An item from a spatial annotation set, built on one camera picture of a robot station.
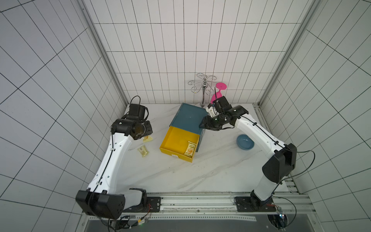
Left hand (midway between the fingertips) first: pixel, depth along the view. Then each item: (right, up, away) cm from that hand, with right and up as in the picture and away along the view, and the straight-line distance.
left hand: (145, 133), depth 75 cm
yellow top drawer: (+19, -6, +5) cm, 20 cm away
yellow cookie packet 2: (-7, -13, +18) cm, 23 cm away
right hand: (+28, +3, +6) cm, 29 cm away
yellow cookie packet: (+2, -3, -2) cm, 4 cm away
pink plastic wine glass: (+44, +29, +18) cm, 55 cm away
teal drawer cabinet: (+23, +8, +9) cm, 26 cm away
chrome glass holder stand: (+34, +30, +20) cm, 50 cm away
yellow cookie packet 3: (+24, -9, +2) cm, 26 cm away
